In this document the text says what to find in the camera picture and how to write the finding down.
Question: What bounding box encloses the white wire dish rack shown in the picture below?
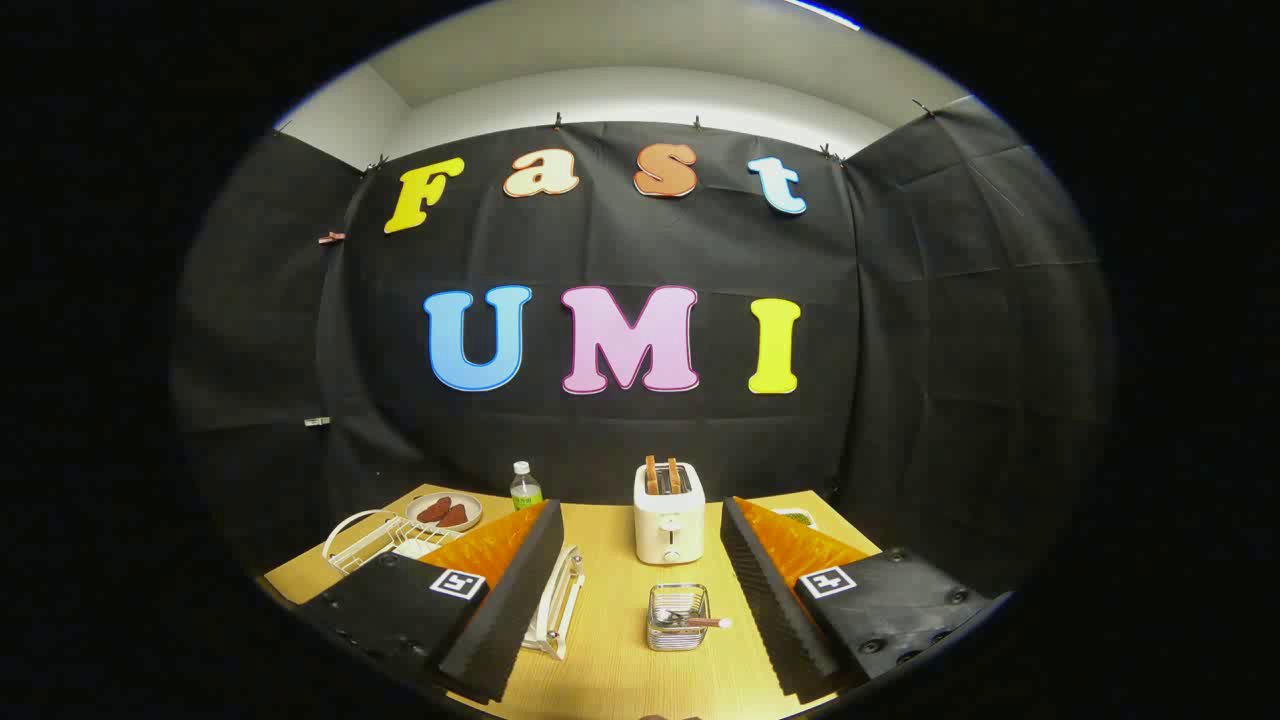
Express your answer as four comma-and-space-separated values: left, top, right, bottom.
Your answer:
322, 508, 587, 661

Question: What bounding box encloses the metal wire basket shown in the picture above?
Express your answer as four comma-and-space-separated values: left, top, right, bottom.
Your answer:
646, 584, 711, 653

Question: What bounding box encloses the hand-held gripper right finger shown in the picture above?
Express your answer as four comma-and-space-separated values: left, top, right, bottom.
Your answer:
720, 496, 1001, 704

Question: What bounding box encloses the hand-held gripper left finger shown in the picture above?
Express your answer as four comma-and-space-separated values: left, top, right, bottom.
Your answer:
298, 499, 566, 704

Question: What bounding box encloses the small plate with sausages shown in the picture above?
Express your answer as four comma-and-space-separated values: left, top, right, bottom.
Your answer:
405, 491, 484, 532

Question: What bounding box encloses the white toaster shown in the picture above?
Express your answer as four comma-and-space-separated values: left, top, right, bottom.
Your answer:
633, 462, 707, 567

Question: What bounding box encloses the black backdrop cloth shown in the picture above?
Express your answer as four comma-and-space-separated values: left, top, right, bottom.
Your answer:
170, 95, 1116, 601

